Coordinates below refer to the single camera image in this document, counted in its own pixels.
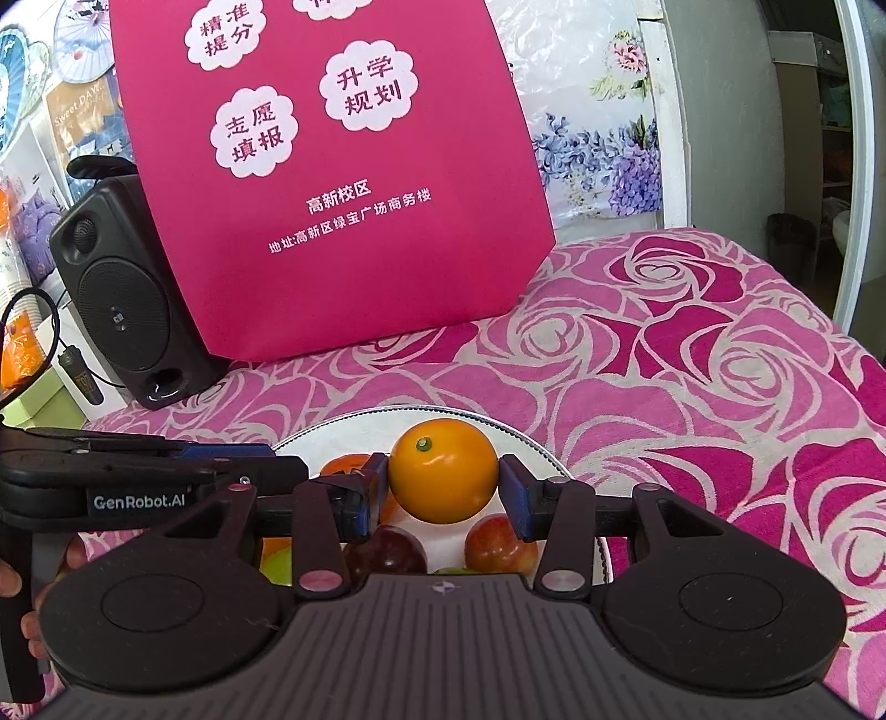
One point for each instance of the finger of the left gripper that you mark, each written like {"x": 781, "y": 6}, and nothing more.
{"x": 87, "y": 489}
{"x": 152, "y": 442}

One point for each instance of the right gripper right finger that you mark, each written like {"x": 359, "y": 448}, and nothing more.
{"x": 687, "y": 596}

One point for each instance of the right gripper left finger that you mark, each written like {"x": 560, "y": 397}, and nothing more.
{"x": 185, "y": 604}

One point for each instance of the large dark red plum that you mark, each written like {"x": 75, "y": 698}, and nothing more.
{"x": 390, "y": 550}

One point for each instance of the red green tomato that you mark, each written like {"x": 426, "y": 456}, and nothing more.
{"x": 491, "y": 546}

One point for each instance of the orange with green stem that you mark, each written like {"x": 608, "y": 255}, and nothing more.
{"x": 443, "y": 471}

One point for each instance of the green mango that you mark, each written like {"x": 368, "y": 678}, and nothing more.
{"x": 277, "y": 567}

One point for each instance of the small yellow orange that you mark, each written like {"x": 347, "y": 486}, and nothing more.
{"x": 274, "y": 545}

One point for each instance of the person's left hand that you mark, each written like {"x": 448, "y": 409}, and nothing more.
{"x": 41, "y": 594}

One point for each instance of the green shoe box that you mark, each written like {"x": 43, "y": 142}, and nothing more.
{"x": 47, "y": 404}

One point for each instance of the black microphone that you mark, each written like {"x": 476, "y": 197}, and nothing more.
{"x": 72, "y": 362}

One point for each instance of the orange paper cup pack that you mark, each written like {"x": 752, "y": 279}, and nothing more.
{"x": 22, "y": 354}

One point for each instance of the white coffee cup box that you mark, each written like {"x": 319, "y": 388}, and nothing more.
{"x": 73, "y": 332}

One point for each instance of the black speaker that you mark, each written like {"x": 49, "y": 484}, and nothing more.
{"x": 111, "y": 260}

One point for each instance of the pink rose tablecloth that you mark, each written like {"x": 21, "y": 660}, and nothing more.
{"x": 675, "y": 358}

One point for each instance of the green apple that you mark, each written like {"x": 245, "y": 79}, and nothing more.
{"x": 455, "y": 571}

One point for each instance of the white round plate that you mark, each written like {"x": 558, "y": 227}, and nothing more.
{"x": 376, "y": 431}

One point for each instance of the pink tote bag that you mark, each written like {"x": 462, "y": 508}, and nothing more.
{"x": 328, "y": 173}

